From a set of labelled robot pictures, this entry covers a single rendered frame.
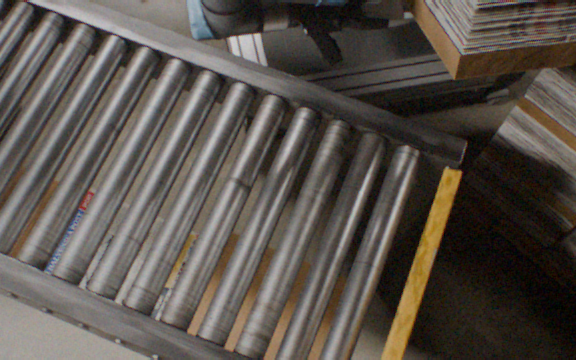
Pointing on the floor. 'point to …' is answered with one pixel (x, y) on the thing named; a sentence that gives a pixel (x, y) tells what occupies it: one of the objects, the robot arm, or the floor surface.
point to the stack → (512, 196)
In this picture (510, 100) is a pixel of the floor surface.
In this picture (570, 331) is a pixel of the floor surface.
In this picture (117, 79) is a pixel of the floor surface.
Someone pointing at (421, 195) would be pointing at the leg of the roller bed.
